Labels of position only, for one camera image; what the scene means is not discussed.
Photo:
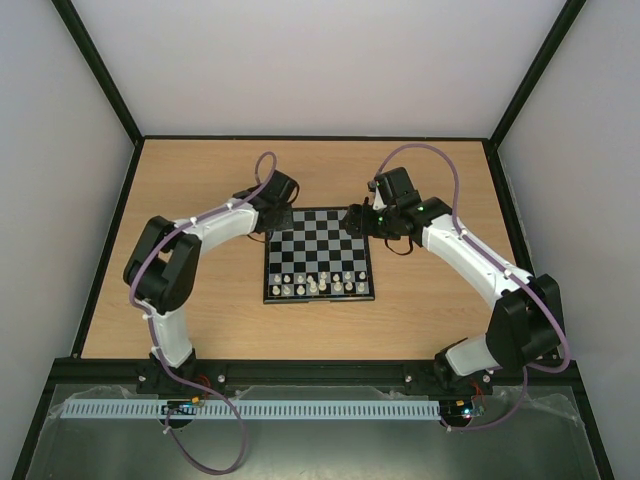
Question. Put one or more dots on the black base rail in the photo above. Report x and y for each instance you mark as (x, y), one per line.
(410, 376)

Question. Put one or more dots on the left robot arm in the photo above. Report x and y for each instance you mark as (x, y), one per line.
(162, 268)

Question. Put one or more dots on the black and silver chessboard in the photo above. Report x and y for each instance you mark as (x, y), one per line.
(316, 244)

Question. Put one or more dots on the black enclosure frame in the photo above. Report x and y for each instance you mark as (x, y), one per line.
(515, 231)

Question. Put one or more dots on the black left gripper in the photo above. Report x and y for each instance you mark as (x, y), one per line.
(288, 221)

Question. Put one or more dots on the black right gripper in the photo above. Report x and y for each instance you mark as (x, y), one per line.
(364, 223)

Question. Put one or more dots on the white slotted cable duct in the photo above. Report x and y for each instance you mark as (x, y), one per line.
(138, 409)

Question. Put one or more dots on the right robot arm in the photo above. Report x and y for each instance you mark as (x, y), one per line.
(525, 310)

